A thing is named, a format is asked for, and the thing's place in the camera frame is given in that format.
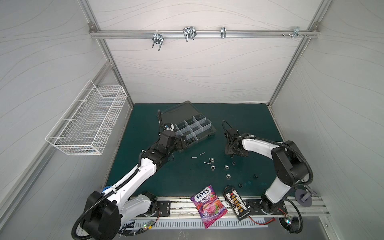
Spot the clear plastic organizer box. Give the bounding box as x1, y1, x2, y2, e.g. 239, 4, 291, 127
157, 101, 216, 148

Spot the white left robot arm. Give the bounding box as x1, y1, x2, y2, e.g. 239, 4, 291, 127
71, 129, 187, 240

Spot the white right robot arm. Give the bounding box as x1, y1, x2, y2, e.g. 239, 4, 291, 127
224, 128, 314, 214

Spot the green table mat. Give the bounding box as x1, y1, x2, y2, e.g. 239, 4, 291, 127
107, 104, 282, 198

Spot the black parallel charging board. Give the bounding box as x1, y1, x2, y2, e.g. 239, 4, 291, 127
223, 186, 250, 221

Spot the purple Fox's candy bag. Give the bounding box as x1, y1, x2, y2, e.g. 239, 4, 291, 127
190, 185, 228, 229

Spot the silver U-bolt clamp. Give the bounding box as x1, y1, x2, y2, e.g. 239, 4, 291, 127
152, 33, 164, 51

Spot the aluminium top crossbar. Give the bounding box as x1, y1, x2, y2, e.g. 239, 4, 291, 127
90, 30, 307, 39

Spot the silver double U-bolt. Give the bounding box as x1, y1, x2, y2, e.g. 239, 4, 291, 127
183, 27, 197, 42

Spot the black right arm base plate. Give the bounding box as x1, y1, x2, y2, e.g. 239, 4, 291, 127
245, 199, 288, 216

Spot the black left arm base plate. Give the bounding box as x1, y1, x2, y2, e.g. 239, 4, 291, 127
157, 201, 171, 217

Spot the red wire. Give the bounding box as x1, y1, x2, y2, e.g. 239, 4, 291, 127
247, 214, 276, 226

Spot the white wire basket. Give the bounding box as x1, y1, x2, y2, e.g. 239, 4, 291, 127
45, 80, 128, 156

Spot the black cable bundle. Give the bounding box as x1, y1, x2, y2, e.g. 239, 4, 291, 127
118, 209, 161, 238

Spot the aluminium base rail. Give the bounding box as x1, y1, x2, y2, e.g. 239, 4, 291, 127
120, 196, 331, 224

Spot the small silver bracket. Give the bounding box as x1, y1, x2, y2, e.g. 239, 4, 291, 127
221, 27, 227, 39

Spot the silver corner hook bracket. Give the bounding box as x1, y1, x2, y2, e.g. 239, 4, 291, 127
282, 27, 309, 39

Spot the aluminium corner frame post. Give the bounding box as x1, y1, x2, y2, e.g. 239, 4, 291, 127
267, 0, 333, 109

